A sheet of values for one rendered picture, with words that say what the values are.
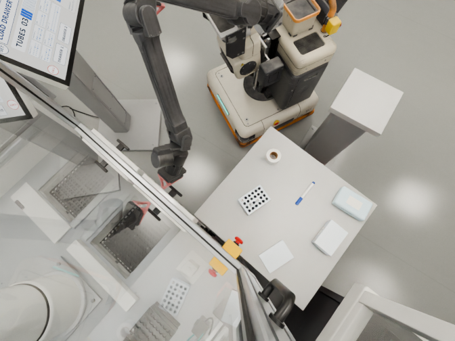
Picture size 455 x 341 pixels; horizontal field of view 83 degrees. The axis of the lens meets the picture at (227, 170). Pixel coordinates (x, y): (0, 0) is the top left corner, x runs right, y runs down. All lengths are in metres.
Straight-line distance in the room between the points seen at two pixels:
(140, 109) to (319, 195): 1.61
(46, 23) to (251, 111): 1.22
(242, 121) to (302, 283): 1.12
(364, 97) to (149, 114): 1.57
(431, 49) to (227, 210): 2.47
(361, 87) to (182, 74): 1.48
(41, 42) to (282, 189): 1.23
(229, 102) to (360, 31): 1.50
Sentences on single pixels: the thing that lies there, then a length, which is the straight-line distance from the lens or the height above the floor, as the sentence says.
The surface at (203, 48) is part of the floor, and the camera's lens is 2.58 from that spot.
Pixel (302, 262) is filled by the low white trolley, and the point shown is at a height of 0.76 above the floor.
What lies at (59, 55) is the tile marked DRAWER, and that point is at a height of 1.01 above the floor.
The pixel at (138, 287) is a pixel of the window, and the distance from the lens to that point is 0.20.
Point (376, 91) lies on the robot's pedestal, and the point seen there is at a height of 0.76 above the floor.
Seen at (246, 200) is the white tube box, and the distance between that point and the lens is 1.17.
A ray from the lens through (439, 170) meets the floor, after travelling 2.59.
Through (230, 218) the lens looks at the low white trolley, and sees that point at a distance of 1.20.
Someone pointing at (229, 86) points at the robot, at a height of 0.28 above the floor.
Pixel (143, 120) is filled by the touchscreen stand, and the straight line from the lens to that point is 2.25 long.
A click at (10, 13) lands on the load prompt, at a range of 1.47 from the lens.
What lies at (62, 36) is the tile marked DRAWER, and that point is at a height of 1.01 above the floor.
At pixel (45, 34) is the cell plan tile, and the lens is 1.47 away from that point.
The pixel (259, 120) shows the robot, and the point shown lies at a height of 0.28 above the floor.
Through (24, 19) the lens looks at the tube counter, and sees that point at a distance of 1.48.
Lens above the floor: 1.96
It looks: 75 degrees down
